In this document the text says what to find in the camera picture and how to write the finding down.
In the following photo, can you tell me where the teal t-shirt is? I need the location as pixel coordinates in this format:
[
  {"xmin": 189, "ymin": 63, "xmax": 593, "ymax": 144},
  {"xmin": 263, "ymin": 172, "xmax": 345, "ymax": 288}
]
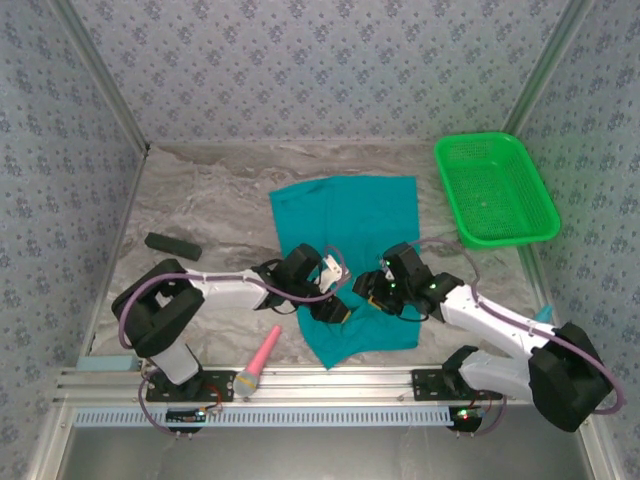
[{"xmin": 268, "ymin": 174, "xmax": 420, "ymax": 371}]

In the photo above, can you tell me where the pink toy microphone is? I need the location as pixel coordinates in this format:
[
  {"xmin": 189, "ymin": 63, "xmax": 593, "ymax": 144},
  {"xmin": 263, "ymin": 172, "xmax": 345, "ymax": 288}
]
[{"xmin": 232, "ymin": 324, "xmax": 284, "ymax": 400}]

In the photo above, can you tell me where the green plastic basket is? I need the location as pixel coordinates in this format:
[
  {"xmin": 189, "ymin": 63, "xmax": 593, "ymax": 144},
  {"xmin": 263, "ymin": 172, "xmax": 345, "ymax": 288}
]
[{"xmin": 433, "ymin": 131, "xmax": 561, "ymax": 247}]

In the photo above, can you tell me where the black rectangular block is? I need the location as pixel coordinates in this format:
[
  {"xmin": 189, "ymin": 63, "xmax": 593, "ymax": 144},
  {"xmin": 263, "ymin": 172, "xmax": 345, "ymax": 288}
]
[{"xmin": 144, "ymin": 232, "xmax": 204, "ymax": 262}]

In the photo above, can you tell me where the light blue flat box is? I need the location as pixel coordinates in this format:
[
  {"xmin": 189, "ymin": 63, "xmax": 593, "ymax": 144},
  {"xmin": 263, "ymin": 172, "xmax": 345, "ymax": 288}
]
[{"xmin": 77, "ymin": 355, "xmax": 140, "ymax": 372}]

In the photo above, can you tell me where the aluminium rail frame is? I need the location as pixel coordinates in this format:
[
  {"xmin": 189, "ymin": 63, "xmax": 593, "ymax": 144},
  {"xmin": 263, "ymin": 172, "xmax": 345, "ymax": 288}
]
[{"xmin": 52, "ymin": 363, "xmax": 600, "ymax": 407}]

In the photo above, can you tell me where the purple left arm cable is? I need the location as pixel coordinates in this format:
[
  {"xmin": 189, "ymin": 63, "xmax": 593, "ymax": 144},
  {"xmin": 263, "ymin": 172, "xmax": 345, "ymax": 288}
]
[{"xmin": 119, "ymin": 243, "xmax": 354, "ymax": 439}]

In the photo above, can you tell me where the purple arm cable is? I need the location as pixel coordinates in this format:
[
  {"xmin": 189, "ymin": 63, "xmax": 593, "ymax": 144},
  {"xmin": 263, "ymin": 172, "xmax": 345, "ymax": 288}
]
[
  {"xmin": 119, "ymin": 243, "xmax": 354, "ymax": 439},
  {"xmin": 412, "ymin": 237, "xmax": 627, "ymax": 437}
]

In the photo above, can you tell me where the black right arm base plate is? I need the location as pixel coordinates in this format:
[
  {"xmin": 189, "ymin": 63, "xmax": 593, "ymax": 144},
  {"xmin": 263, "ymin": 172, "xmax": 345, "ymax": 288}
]
[{"xmin": 410, "ymin": 368, "xmax": 504, "ymax": 401}]

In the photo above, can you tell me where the white slotted cable duct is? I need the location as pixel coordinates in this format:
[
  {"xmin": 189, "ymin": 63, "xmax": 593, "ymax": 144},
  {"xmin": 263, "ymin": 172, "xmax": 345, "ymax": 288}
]
[{"xmin": 73, "ymin": 405, "xmax": 456, "ymax": 429}]

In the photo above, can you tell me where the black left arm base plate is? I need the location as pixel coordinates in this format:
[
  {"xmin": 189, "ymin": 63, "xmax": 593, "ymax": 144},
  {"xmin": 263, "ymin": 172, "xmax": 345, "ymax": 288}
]
[{"xmin": 145, "ymin": 368, "xmax": 237, "ymax": 403}]

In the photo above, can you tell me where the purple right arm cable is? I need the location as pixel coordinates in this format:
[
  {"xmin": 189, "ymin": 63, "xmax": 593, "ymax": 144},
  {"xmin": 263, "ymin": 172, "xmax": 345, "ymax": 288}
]
[{"xmin": 412, "ymin": 237, "xmax": 627, "ymax": 437}]

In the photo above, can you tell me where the aluminium corner post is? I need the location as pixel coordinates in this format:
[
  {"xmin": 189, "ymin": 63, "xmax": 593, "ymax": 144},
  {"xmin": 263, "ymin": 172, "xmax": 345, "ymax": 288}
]
[
  {"xmin": 501, "ymin": 0, "xmax": 597, "ymax": 139},
  {"xmin": 49, "ymin": 0, "xmax": 152, "ymax": 154}
]

